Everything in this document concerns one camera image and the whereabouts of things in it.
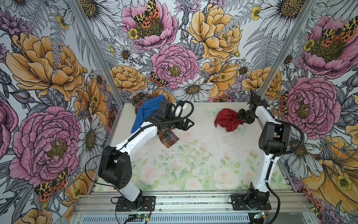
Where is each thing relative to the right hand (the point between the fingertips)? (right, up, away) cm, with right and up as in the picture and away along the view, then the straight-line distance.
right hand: (239, 120), depth 102 cm
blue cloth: (-67, +9, +4) cm, 67 cm away
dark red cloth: (-8, +1, 0) cm, 8 cm away
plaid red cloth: (-51, -11, -2) cm, 52 cm away
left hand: (-38, -2, -19) cm, 43 cm away
